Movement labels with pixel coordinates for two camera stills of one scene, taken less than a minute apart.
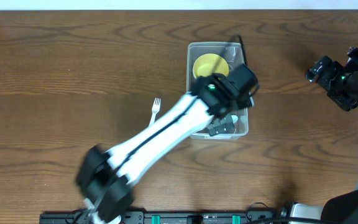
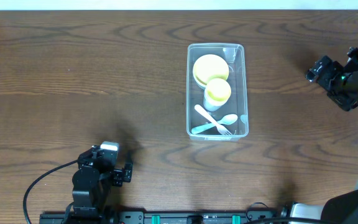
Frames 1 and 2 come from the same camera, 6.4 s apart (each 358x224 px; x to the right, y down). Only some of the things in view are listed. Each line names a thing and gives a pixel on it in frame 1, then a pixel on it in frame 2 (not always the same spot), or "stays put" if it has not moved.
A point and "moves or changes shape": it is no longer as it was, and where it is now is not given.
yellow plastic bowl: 209,63 stays put
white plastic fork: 155,109 moves or changes shape
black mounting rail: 170,217 stays put
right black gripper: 317,72 stays put
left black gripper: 221,125 to 122,173
